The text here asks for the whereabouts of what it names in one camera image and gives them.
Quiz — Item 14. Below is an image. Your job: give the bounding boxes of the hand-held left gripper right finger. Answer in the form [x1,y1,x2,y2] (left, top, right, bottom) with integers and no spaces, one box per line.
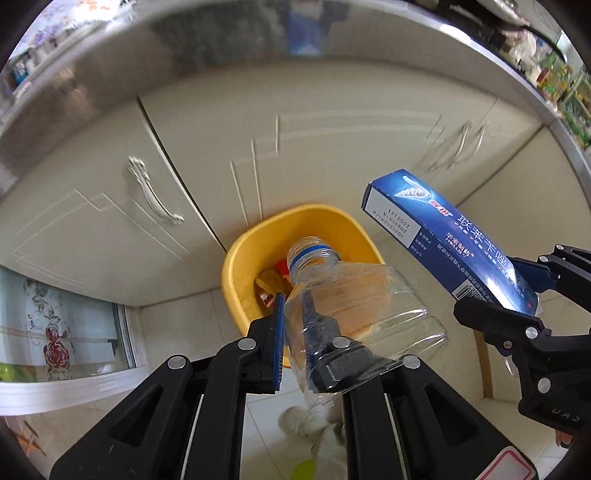
[302,295,539,480]

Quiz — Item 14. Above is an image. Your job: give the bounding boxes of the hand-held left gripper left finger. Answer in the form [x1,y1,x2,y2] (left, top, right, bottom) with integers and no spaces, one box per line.
[50,293,287,480]

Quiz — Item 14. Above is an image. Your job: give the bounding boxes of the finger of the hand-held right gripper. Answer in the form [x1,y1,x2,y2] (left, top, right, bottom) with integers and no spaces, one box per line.
[452,298,553,359]
[512,244,591,295]

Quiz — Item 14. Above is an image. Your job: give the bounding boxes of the gold foil packet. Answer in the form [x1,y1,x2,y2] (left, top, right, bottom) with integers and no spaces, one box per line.
[256,270,294,298]

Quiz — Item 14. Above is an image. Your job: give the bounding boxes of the yellow plastic bin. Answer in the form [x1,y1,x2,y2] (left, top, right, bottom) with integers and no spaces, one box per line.
[221,203,386,369]

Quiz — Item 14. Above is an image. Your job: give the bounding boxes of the clear plastic bottle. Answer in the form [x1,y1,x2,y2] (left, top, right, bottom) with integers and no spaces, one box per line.
[283,236,450,411]

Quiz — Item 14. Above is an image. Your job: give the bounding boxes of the blue toothpaste box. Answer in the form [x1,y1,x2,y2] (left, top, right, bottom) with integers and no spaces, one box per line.
[361,169,540,317]

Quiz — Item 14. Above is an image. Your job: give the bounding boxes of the crumpled white tissue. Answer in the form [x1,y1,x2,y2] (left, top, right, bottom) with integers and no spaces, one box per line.
[277,405,347,462]

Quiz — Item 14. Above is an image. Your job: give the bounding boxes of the cream cabinet door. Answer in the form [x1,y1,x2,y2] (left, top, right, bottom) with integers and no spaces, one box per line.
[139,74,499,252]
[455,97,548,208]
[0,97,225,308]

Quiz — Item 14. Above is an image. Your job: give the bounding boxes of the shelf with colourful goods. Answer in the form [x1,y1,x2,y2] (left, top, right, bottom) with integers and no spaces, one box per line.
[499,23,591,148]

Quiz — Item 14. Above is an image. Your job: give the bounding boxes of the glass door with rose print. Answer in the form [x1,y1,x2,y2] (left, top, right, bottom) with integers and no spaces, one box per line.
[0,265,139,384]

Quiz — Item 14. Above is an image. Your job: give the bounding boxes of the white cabinet door handle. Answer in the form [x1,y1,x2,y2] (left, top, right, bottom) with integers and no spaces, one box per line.
[127,156,184,226]
[418,121,490,174]

